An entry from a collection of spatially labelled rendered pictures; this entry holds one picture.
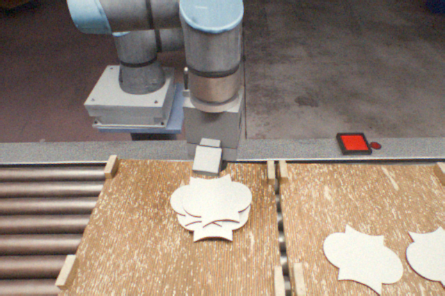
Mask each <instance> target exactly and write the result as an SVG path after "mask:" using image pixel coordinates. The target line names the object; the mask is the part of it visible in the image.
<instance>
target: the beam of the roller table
mask: <svg viewBox="0 0 445 296"><path fill-rule="evenodd" d="M366 139H367V140H368V142H369V144H370V142H379V143H380V145H381V148H380V149H373V148H372V147H371V148H372V150H373V152H372V154H371V155H370V156H344V155H343V154H342V151H341V148H340V146H339V143H338V141H337V139H336V138H304V139H249V140H241V144H240V148H239V152H238V158H237V161H227V163H244V164H262V165H266V164H267V161H274V164H277V163H279V160H285V162H286V163H299V164H325V163H423V162H445V138H366ZM111 155H116V156H117V157H118V159H131V160H151V161H187V162H193V159H194V156H189V155H188V152H187V146H186V140H141V141H86V142H30V143H0V168H25V167H106V165H107V163H108V161H109V158H110V157H111Z"/></svg>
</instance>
